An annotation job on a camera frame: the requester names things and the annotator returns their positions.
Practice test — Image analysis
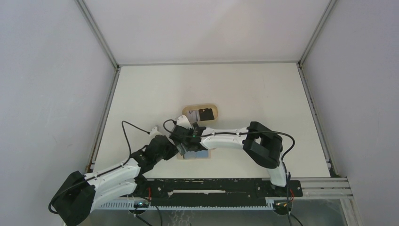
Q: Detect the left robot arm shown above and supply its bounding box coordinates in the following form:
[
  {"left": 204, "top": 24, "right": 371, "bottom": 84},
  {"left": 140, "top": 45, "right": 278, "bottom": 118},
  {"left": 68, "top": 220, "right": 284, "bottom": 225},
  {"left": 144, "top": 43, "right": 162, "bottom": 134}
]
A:
[{"left": 48, "top": 135, "right": 178, "bottom": 226}]

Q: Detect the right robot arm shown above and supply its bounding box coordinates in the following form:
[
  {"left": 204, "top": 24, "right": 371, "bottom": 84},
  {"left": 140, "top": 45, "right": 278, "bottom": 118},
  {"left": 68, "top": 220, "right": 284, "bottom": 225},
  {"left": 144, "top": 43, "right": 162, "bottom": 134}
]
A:
[{"left": 168, "top": 121, "right": 291, "bottom": 196}]

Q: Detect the beige leather card holder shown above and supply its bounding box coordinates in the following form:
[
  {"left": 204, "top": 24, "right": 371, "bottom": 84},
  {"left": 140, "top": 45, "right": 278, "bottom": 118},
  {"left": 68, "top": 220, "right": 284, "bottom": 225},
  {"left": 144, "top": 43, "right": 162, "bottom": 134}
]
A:
[{"left": 177, "top": 150, "right": 211, "bottom": 160}]

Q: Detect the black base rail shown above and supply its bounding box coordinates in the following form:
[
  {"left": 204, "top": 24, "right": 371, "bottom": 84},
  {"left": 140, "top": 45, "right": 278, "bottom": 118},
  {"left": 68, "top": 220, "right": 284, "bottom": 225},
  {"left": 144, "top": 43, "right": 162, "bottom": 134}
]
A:
[{"left": 129, "top": 178, "right": 303, "bottom": 208}]

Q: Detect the blue grey credit card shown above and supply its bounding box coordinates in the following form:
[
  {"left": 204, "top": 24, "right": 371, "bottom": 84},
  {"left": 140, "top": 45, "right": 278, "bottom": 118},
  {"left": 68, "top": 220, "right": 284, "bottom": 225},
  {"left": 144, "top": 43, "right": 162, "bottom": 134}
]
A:
[{"left": 196, "top": 150, "right": 209, "bottom": 158}]

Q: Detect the black camera cable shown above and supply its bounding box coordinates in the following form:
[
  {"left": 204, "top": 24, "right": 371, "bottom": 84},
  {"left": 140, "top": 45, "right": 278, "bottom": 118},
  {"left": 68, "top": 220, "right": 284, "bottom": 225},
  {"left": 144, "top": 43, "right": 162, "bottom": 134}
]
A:
[
  {"left": 48, "top": 121, "right": 152, "bottom": 216},
  {"left": 162, "top": 119, "right": 296, "bottom": 188}
]

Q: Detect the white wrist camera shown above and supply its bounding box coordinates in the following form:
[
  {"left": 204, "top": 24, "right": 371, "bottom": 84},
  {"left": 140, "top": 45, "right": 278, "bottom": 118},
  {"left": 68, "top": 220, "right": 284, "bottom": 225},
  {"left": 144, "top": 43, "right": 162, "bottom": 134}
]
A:
[
  {"left": 149, "top": 126, "right": 163, "bottom": 139},
  {"left": 176, "top": 115, "right": 192, "bottom": 129}
]

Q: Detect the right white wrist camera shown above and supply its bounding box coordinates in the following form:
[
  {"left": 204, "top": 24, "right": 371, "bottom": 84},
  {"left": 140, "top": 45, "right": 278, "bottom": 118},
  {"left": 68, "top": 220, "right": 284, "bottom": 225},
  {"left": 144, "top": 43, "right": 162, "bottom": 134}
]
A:
[{"left": 176, "top": 115, "right": 192, "bottom": 129}]

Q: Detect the black card in tray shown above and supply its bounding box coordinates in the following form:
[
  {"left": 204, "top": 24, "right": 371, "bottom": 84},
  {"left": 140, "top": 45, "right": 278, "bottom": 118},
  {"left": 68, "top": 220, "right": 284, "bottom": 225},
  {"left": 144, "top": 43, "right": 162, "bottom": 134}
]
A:
[{"left": 198, "top": 108, "right": 215, "bottom": 121}]

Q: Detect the right black camera cable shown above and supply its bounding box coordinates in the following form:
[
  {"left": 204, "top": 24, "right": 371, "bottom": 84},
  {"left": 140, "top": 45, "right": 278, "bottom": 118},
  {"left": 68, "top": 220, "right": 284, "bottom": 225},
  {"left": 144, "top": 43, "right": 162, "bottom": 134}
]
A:
[{"left": 162, "top": 119, "right": 296, "bottom": 188}]

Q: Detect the beige oval tray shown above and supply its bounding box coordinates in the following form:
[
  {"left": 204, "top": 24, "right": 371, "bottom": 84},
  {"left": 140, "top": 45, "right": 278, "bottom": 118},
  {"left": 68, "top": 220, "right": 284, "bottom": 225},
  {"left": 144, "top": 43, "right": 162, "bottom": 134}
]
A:
[{"left": 182, "top": 104, "right": 218, "bottom": 122}]

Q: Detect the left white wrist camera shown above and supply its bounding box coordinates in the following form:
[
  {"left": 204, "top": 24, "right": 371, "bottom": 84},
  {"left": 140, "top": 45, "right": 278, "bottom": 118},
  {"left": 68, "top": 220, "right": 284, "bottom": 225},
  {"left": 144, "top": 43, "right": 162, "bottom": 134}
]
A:
[{"left": 149, "top": 126, "right": 163, "bottom": 139}]

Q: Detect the left black camera cable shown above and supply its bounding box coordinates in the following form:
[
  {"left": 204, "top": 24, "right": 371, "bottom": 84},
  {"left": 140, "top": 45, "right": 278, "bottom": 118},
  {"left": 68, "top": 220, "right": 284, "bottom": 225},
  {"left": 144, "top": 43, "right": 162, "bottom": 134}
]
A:
[{"left": 48, "top": 121, "right": 152, "bottom": 216}]

